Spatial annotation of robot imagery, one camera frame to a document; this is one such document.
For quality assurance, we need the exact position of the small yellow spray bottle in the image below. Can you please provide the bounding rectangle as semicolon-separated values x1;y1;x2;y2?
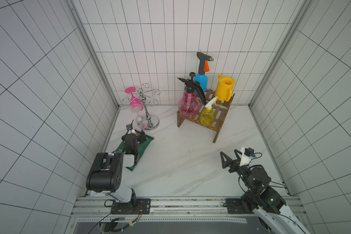
199;97;217;127

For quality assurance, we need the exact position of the yellow watering can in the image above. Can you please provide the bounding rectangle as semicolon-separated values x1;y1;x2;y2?
214;73;236;102

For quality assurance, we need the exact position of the pink pump sprayer bottle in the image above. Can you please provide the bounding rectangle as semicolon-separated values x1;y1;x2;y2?
178;72;207;117

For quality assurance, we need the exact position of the blue spray bottle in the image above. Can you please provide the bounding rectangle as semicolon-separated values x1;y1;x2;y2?
194;51;214;92

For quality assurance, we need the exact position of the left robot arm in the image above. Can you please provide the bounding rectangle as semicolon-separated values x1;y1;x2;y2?
86;130;151;215

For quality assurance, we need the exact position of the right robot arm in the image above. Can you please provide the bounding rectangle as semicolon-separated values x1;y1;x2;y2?
220;147;310;234

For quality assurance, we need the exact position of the wooden slatted shelf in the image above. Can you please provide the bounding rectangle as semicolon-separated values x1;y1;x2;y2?
177;94;235;143

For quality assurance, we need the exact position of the clear wine glass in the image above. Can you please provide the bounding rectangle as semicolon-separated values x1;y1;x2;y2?
135;112;148;129

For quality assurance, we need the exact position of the chrome wine glass rack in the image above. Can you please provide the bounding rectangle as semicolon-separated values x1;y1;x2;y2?
123;83;161;131

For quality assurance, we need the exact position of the pink wine glass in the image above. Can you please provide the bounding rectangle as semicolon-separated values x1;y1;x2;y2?
123;87;143;113

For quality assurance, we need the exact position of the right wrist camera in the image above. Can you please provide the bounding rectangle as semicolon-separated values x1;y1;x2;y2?
240;147;255;166

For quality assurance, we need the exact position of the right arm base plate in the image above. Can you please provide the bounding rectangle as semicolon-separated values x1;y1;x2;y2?
223;199;253;215

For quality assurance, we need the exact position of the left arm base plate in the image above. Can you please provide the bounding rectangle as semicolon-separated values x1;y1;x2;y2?
111;199;151;215

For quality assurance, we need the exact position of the aluminium mounting rail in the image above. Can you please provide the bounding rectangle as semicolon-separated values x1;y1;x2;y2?
71;195;306;224

